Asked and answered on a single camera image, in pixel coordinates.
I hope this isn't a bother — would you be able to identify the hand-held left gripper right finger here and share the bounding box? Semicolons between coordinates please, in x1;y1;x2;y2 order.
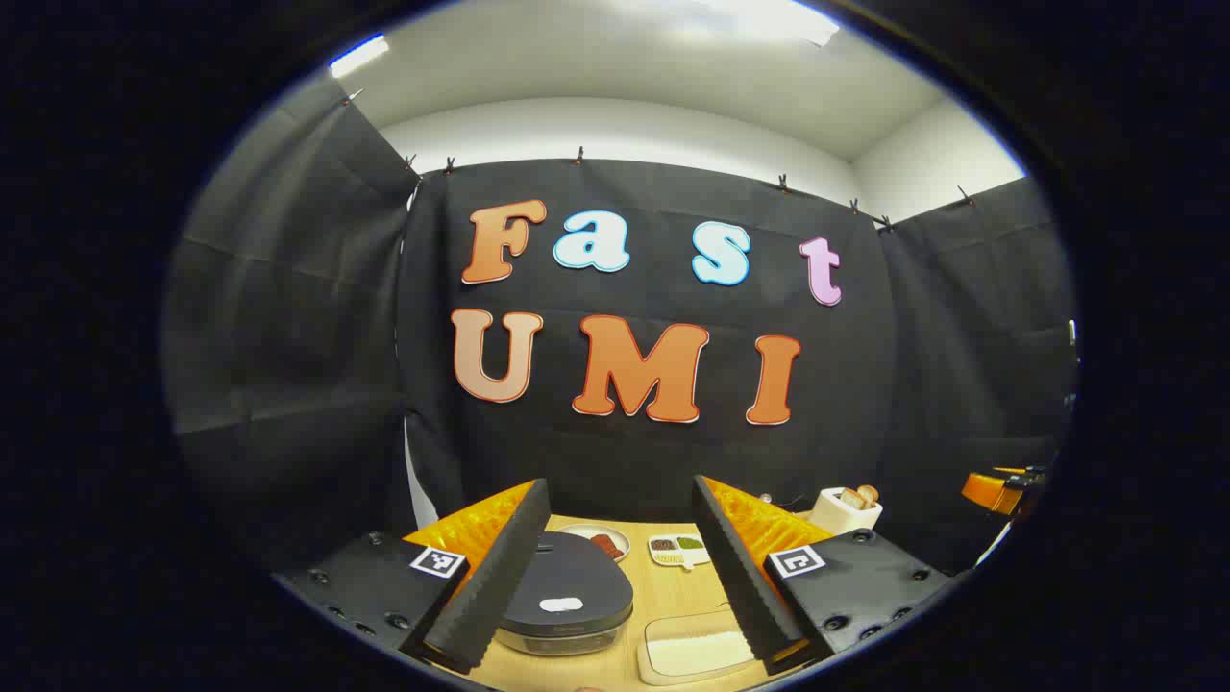
692;475;952;676

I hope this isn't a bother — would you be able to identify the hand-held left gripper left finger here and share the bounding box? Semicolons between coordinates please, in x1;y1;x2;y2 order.
272;478;552;676

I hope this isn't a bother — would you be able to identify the dark grey rice cooker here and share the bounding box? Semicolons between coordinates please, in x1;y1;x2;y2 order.
495;531;635;657

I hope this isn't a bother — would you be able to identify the clear box of white rice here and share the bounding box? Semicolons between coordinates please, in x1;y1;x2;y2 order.
636;607;760;686

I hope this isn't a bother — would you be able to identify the white divided bean dish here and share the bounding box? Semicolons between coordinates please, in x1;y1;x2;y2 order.
648;534;712;571

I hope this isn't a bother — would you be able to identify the white plate with meat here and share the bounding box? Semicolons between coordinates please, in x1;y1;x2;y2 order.
557;524;632;563

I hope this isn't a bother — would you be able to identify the white toaster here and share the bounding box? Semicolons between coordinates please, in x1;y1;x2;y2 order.
807;485;883;536

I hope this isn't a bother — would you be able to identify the black backdrop cloth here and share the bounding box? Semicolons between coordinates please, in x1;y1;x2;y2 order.
161;72;1079;578

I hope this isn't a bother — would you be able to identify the long ceiling light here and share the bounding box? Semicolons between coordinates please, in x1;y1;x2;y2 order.
692;0;842;47

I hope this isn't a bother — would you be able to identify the small ceiling light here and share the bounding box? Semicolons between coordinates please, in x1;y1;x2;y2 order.
329;34;390;80

